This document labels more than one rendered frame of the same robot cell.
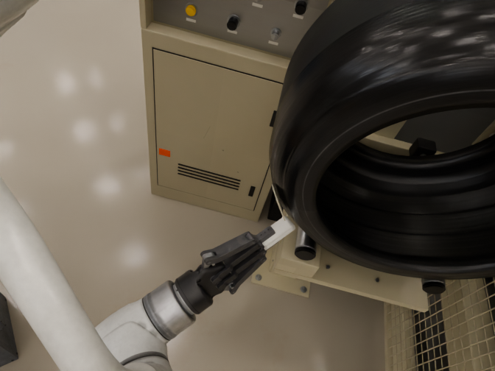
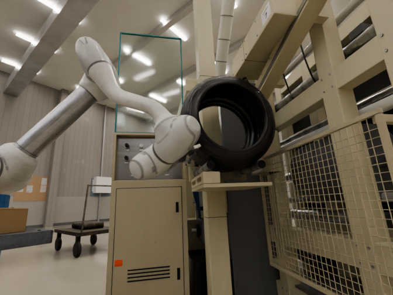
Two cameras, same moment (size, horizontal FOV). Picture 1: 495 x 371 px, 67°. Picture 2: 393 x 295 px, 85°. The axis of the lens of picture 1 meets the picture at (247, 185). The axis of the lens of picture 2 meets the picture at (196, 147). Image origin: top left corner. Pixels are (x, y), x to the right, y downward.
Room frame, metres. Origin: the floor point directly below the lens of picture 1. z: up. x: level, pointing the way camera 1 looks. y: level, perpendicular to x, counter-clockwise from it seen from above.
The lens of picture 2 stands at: (-0.66, 0.10, 0.71)
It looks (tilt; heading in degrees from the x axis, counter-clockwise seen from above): 15 degrees up; 350
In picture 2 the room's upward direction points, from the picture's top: 3 degrees counter-clockwise
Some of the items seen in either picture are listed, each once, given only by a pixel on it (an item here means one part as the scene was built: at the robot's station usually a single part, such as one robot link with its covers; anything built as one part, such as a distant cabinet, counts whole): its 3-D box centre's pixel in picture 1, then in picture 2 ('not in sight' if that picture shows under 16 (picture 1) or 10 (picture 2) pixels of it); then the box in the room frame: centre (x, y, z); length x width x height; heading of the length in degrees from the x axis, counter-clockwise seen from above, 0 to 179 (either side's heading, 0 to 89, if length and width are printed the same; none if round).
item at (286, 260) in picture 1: (305, 203); (203, 181); (0.57, -0.15, 0.83); 0.36 x 0.09 x 0.06; 1
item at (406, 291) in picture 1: (353, 225); (227, 187); (0.57, -0.29, 0.80); 0.37 x 0.36 x 0.02; 91
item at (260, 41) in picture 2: not in sight; (265, 44); (0.45, -0.59, 1.71); 0.61 x 0.25 x 0.15; 1
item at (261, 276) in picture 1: (283, 262); not in sight; (0.82, -0.27, 0.01); 0.27 x 0.27 x 0.02; 1
